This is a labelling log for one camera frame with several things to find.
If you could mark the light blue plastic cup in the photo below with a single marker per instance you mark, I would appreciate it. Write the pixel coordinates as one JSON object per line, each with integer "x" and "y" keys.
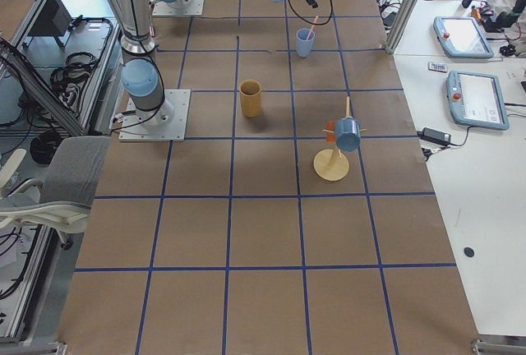
{"x": 304, "y": 42}

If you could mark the orange red lid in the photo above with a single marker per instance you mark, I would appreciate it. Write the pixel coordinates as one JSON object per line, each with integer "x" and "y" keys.
{"x": 330, "y": 132}

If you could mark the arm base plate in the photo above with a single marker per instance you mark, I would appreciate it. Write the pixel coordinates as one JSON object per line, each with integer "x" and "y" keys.
{"x": 178, "y": 9}
{"x": 168, "y": 124}

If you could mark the pink chopstick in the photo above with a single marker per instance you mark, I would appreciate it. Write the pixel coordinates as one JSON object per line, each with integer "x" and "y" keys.
{"x": 312, "y": 27}

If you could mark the aluminium frame post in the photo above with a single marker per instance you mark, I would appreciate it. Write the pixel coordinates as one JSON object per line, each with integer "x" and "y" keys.
{"x": 398, "y": 27}

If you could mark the lower teach pendant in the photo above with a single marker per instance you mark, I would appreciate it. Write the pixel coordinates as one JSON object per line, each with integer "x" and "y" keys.
{"x": 476, "y": 100}

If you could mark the upper teach pendant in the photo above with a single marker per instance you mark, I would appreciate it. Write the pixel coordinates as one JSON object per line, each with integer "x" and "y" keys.
{"x": 461, "y": 37}

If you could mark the round wooden coaster stand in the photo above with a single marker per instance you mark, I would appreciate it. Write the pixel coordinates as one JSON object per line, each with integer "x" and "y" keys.
{"x": 332, "y": 164}

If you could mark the teach pendant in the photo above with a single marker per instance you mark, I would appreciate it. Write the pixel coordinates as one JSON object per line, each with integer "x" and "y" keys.
{"x": 461, "y": 37}
{"x": 476, "y": 100}

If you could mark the dark blue hanging mug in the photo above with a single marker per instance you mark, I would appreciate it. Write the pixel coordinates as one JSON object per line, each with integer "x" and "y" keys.
{"x": 347, "y": 134}

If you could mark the bamboo chopstick holder cup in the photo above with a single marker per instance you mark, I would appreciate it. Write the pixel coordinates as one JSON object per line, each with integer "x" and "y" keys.
{"x": 250, "y": 98}

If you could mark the grey office chair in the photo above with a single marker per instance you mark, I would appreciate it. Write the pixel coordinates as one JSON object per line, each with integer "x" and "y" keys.
{"x": 63, "y": 199}

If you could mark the black power adapter right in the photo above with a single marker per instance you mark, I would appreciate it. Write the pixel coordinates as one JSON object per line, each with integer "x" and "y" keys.
{"x": 435, "y": 137}

